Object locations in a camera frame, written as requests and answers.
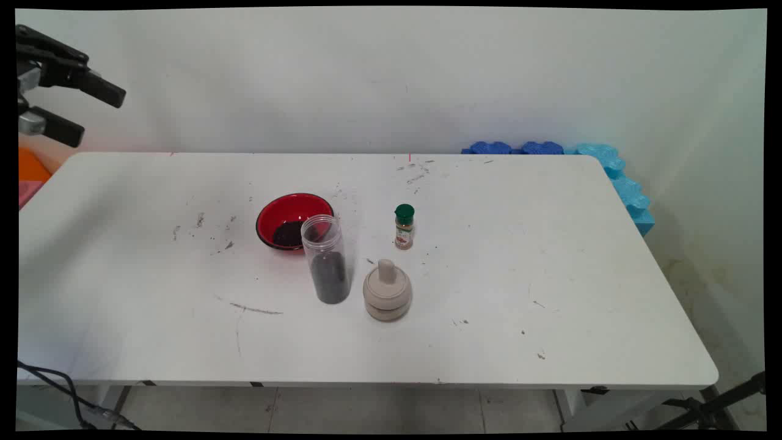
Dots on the pink foam block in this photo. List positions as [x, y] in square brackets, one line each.
[27, 192]

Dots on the beige ceramic lidded pot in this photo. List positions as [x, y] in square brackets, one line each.
[387, 293]

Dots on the dark blue foam mat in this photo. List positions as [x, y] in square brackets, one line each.
[492, 148]

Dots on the black tripod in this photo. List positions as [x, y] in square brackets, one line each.
[708, 412]

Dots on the clear jar with black seeds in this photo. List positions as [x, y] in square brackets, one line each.
[330, 281]

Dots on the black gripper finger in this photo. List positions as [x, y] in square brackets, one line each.
[91, 82]
[61, 128]

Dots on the orange foam block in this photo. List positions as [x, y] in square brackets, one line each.
[30, 166]

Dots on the white table leg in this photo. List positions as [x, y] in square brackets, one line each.
[586, 412]
[113, 403]

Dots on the red bowl with black seeds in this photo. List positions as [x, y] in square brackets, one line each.
[284, 211]

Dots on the light blue foam mat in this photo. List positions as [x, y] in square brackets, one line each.
[629, 192]

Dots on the spice bottle with green cap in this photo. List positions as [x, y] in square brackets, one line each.
[404, 229]

